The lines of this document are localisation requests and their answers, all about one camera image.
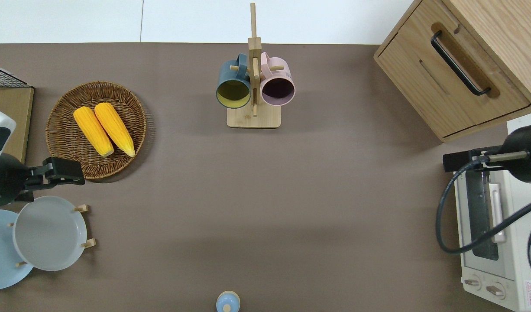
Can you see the yellow corn cob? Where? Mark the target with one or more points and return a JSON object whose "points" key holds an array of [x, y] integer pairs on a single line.
{"points": [[92, 130], [114, 125]]}

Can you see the light wooden drawer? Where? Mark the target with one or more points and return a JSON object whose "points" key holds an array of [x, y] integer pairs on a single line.
{"points": [[404, 56]]}

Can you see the brown wicker basket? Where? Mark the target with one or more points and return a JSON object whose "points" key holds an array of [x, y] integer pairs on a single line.
{"points": [[66, 138]]}

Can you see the wooden mug tree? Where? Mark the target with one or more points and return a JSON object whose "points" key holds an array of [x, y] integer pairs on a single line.
{"points": [[253, 119]]}

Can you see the dark blue mug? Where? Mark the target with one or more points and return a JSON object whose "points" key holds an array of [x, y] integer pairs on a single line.
{"points": [[231, 73]]}

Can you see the white oven knob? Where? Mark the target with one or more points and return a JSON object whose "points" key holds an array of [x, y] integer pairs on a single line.
{"points": [[473, 282], [496, 291]]}

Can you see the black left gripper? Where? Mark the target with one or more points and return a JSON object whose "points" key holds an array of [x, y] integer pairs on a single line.
{"points": [[59, 169]]}

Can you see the wooden plate rack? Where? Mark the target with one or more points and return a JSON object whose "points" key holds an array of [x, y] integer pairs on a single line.
{"points": [[84, 208]]}

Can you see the pink mug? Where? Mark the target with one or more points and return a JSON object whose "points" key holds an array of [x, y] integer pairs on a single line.
{"points": [[283, 71]]}

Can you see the light wooden cabinet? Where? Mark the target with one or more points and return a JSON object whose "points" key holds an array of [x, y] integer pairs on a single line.
{"points": [[508, 26]]}

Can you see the small blue round button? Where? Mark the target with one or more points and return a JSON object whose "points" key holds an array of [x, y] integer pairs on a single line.
{"points": [[228, 301]]}

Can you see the white toaster oven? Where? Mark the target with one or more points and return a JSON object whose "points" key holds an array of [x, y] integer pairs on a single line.
{"points": [[519, 195]]}

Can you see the grey plate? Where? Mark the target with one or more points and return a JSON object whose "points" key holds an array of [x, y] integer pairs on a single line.
{"points": [[49, 234]]}

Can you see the brown table mat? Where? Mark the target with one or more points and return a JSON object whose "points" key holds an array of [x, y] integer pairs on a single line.
{"points": [[291, 195]]}

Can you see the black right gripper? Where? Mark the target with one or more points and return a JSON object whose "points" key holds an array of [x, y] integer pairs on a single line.
{"points": [[462, 161]]}

